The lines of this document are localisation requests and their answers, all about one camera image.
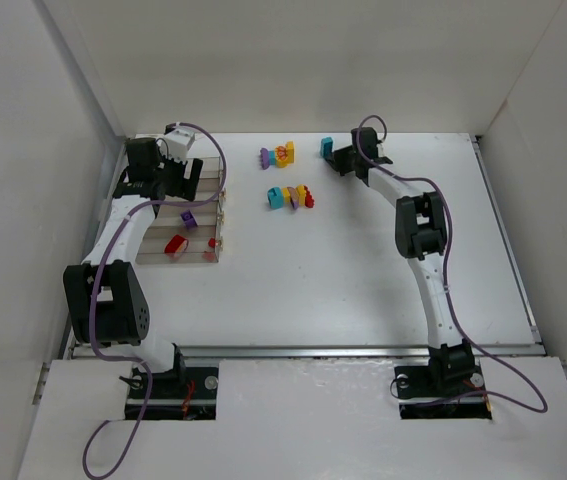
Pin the yellow flower lego block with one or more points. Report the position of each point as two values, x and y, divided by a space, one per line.
283 155

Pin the clear compartment organizer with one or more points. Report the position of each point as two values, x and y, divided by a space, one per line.
184 235

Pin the red round lego block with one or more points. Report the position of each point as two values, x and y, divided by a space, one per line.
176 247

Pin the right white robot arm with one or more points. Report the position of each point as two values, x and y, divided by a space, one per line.
422 237

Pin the teal lego block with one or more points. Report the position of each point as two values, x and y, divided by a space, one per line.
326 147
276 198

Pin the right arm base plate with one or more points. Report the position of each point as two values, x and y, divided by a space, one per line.
422 396

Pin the purple square lego block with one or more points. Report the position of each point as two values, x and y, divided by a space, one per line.
188 220

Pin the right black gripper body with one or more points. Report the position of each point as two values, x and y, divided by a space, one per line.
343 158

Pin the aluminium rail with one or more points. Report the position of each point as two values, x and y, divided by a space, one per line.
236 352

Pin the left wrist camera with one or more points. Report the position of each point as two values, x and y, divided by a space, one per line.
178 140

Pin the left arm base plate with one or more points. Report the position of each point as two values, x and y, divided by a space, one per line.
190 395

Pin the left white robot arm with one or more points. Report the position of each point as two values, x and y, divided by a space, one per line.
107 307

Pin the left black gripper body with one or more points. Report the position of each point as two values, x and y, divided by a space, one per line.
183 177

